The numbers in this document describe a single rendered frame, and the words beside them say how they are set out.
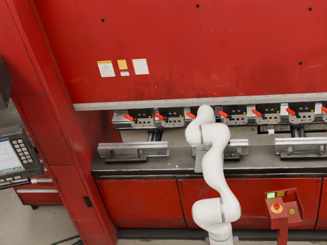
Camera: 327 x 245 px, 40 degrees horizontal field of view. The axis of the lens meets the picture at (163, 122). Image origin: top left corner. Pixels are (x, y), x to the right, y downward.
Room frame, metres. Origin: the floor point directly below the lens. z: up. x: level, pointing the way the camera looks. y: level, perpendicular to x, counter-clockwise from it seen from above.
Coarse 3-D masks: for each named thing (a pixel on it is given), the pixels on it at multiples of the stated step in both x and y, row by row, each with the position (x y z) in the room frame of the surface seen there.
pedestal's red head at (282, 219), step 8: (296, 192) 1.70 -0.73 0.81; (272, 200) 1.70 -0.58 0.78; (280, 200) 1.69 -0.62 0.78; (296, 200) 1.69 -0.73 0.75; (288, 208) 1.66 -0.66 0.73; (296, 208) 1.65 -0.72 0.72; (272, 216) 1.59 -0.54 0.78; (280, 216) 1.58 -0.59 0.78; (288, 216) 1.61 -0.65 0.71; (296, 216) 1.60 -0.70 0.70; (272, 224) 1.57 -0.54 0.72; (280, 224) 1.57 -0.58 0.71; (288, 224) 1.57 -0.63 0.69; (296, 224) 1.56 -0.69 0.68
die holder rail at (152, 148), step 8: (104, 144) 2.33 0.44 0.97; (112, 144) 2.31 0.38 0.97; (120, 144) 2.30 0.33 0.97; (128, 144) 2.28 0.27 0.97; (136, 144) 2.27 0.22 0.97; (144, 144) 2.25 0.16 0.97; (152, 144) 2.23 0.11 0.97; (160, 144) 2.22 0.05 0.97; (104, 152) 2.29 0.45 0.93; (112, 152) 2.32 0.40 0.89; (120, 152) 2.26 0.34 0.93; (128, 152) 2.25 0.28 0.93; (136, 152) 2.23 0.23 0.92; (144, 152) 2.22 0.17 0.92; (152, 152) 2.21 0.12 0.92; (160, 152) 2.19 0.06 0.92; (168, 152) 2.21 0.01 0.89
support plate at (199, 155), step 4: (200, 144) 2.11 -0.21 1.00; (204, 144) 2.10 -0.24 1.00; (200, 148) 2.07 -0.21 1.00; (204, 148) 2.06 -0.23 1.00; (196, 152) 2.04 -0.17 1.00; (200, 152) 2.04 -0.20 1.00; (204, 152) 2.03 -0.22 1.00; (196, 156) 2.01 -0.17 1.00; (200, 156) 2.00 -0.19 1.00; (196, 160) 1.97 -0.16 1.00; (200, 160) 1.96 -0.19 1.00; (196, 164) 1.94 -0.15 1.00; (200, 164) 1.93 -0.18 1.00; (196, 168) 1.91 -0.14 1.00; (200, 168) 1.90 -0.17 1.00; (196, 172) 1.88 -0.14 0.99; (200, 172) 1.87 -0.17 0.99
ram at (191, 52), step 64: (64, 0) 2.26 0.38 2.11; (128, 0) 2.17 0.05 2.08; (192, 0) 2.09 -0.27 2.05; (256, 0) 2.01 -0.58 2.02; (320, 0) 1.94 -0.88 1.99; (64, 64) 2.29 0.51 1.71; (128, 64) 2.20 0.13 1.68; (192, 64) 2.10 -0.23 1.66; (256, 64) 2.01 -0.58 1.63; (320, 64) 1.93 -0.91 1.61
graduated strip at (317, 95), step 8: (248, 96) 2.03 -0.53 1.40; (256, 96) 2.01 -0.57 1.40; (264, 96) 2.00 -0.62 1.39; (272, 96) 1.99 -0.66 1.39; (280, 96) 1.98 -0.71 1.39; (288, 96) 1.97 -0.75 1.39; (296, 96) 1.96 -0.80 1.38; (304, 96) 1.95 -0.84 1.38; (312, 96) 1.93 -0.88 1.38; (320, 96) 1.92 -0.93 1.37; (80, 104) 2.29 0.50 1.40; (88, 104) 2.28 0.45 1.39; (96, 104) 2.26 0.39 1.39; (104, 104) 2.25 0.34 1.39; (112, 104) 2.24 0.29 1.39; (120, 104) 2.22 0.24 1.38; (128, 104) 2.21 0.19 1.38; (136, 104) 2.20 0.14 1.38; (144, 104) 2.19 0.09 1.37; (152, 104) 2.17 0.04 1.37
